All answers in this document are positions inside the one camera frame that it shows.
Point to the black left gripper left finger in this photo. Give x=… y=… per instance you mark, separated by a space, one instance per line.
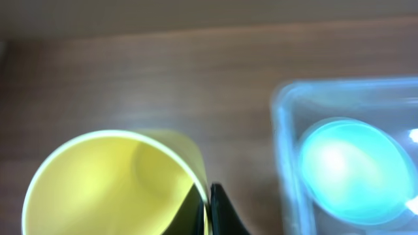
x=189 y=220

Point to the clear plastic storage bin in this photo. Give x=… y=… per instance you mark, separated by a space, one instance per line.
x=389 y=104

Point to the yellow plastic cup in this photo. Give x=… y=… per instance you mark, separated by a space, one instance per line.
x=115 y=182

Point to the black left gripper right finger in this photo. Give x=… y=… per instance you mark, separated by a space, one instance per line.
x=225 y=220

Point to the mint green bowl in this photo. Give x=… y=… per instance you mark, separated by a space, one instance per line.
x=356 y=172

